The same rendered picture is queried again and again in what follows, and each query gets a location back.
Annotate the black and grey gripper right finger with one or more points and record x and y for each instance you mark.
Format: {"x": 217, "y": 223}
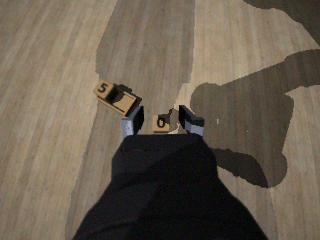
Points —
{"x": 191, "y": 123}

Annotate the tan calendar cube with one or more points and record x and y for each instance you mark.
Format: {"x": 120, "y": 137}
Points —
{"x": 106, "y": 91}
{"x": 161, "y": 123}

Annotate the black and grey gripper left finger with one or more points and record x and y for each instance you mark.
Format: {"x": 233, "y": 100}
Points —
{"x": 132, "y": 124}

